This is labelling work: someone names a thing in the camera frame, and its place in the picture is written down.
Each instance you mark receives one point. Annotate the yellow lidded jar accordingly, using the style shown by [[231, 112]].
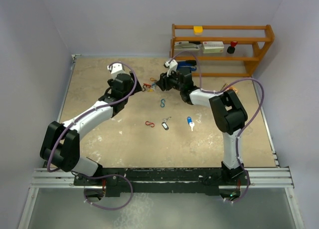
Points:
[[197, 30]]

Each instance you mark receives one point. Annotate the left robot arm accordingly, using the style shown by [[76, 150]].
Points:
[[61, 144]]

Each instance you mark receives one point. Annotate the key with blue tag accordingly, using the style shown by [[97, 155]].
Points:
[[190, 123]]

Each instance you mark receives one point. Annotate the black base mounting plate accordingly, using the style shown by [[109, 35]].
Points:
[[208, 181]]

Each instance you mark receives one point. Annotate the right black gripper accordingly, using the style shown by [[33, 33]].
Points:
[[163, 82]]

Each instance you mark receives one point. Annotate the grey stapler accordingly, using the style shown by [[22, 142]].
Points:
[[187, 45]]

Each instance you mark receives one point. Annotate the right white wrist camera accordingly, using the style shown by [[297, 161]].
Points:
[[171, 66]]

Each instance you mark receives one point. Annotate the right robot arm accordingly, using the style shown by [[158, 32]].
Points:
[[228, 113]]

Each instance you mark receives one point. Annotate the blue carabiner centre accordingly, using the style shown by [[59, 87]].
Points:
[[162, 103]]

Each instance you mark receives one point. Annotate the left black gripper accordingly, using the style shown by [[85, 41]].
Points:
[[133, 81]]

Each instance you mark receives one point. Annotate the blue stapler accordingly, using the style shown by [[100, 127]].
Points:
[[191, 64]]

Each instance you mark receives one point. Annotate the aluminium rail frame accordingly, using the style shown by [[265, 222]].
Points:
[[55, 202]]

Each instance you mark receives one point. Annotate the red and black stamp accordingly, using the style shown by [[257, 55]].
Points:
[[231, 47]]

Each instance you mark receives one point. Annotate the orange spiral notebook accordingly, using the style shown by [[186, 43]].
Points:
[[226, 87]]

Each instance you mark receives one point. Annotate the wooden shelf rack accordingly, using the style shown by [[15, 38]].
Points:
[[253, 44]]

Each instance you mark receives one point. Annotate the white and red box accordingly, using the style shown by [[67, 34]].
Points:
[[212, 47]]

